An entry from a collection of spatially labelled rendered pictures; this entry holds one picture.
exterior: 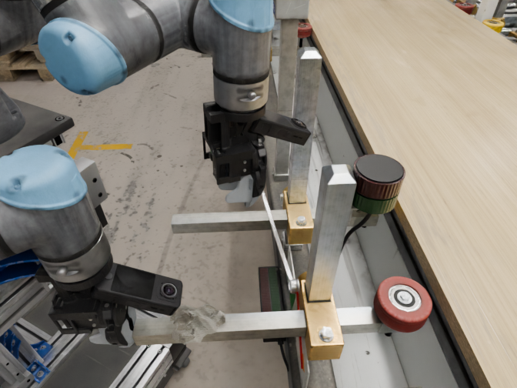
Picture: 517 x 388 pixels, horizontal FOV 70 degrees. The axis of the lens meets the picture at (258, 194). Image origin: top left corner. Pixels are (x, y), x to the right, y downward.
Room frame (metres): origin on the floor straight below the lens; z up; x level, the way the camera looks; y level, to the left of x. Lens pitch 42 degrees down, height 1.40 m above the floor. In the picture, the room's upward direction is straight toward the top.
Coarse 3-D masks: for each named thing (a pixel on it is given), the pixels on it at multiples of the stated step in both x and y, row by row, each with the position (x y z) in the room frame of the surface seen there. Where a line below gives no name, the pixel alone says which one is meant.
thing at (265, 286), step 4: (260, 268) 0.52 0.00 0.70; (264, 268) 0.52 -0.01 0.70; (260, 272) 0.51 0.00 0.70; (264, 272) 0.51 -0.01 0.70; (260, 276) 0.50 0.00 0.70; (264, 276) 0.50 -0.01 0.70; (268, 276) 0.50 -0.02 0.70; (264, 280) 0.49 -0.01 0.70; (268, 280) 0.49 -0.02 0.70; (264, 284) 0.48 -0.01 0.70; (268, 284) 0.48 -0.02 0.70; (264, 288) 0.47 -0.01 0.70; (268, 288) 0.47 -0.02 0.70; (264, 292) 0.46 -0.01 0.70; (268, 292) 0.46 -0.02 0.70; (264, 296) 0.45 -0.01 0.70; (268, 296) 0.45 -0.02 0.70; (264, 300) 0.44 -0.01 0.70; (268, 300) 0.44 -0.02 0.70; (264, 304) 0.43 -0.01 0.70; (268, 304) 0.43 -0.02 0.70; (264, 308) 0.42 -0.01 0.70; (268, 308) 0.42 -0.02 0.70
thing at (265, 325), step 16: (144, 320) 0.30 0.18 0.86; (160, 320) 0.30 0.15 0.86; (240, 320) 0.30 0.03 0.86; (256, 320) 0.30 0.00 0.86; (272, 320) 0.30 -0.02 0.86; (288, 320) 0.30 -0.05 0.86; (304, 320) 0.30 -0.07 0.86; (352, 320) 0.30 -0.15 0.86; (368, 320) 0.30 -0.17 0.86; (144, 336) 0.28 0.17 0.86; (160, 336) 0.28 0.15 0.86; (208, 336) 0.28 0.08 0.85; (224, 336) 0.28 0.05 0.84; (240, 336) 0.28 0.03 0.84; (256, 336) 0.29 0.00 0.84; (272, 336) 0.29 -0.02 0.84; (288, 336) 0.29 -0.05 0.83
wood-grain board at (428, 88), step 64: (320, 0) 1.95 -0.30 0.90; (384, 0) 1.95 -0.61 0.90; (384, 64) 1.19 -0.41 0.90; (448, 64) 1.19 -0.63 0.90; (512, 64) 1.19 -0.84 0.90; (384, 128) 0.80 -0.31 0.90; (448, 128) 0.80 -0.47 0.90; (512, 128) 0.80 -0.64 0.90; (448, 192) 0.56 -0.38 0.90; (512, 192) 0.56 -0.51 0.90; (448, 256) 0.40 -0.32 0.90; (512, 256) 0.40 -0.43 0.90; (448, 320) 0.29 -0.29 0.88; (512, 320) 0.28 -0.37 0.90; (512, 384) 0.19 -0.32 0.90
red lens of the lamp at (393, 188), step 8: (360, 176) 0.33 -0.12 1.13; (360, 184) 0.33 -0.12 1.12; (368, 184) 0.32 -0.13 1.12; (376, 184) 0.32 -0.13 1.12; (384, 184) 0.32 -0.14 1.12; (392, 184) 0.32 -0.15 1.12; (400, 184) 0.33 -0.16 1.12; (360, 192) 0.33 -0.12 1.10; (368, 192) 0.32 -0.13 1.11; (376, 192) 0.32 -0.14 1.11; (384, 192) 0.32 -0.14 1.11; (392, 192) 0.32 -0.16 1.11
